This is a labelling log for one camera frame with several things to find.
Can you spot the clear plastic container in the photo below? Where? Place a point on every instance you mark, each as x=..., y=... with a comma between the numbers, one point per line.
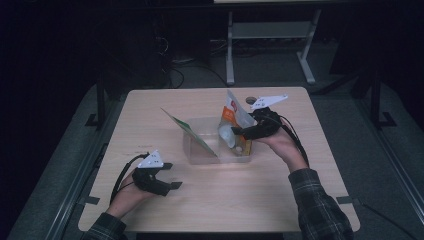
x=206, y=158

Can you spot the green and red snack bag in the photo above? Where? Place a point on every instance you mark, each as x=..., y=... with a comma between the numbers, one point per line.
x=193, y=135

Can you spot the black metal stand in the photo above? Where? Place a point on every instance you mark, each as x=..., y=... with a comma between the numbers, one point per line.
x=101, y=106
x=376, y=100

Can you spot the person's left hand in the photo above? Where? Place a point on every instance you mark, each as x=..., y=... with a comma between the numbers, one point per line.
x=128, y=198

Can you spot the person's right hand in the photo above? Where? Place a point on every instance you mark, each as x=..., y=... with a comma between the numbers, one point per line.
x=288, y=150

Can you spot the grey metal rail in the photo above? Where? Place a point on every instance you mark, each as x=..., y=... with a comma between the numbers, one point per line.
x=75, y=193
x=390, y=160

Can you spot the white metal stand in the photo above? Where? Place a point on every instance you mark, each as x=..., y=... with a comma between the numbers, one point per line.
x=270, y=30

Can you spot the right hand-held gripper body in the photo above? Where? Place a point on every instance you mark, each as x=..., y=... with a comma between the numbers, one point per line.
x=266, y=126

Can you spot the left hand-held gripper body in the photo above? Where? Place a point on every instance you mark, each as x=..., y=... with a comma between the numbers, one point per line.
x=148, y=180

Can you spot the orange and white food packet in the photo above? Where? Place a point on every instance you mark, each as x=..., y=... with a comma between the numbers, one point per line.
x=231, y=113

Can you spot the grey tape strip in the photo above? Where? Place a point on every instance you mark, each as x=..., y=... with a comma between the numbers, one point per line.
x=90, y=200
x=348, y=200

